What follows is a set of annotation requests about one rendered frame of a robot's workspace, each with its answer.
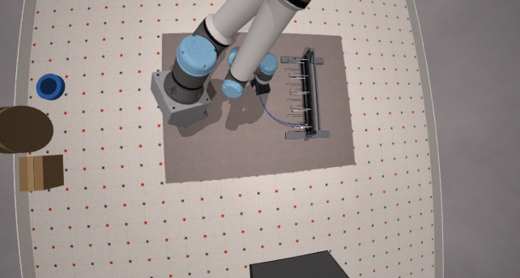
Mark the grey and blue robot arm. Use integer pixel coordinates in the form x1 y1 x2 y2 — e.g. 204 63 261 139
164 0 311 105

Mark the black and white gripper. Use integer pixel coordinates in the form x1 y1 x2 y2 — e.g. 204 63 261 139
251 78 271 95

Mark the grey metal rack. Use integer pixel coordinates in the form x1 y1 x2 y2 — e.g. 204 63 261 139
281 48 330 139

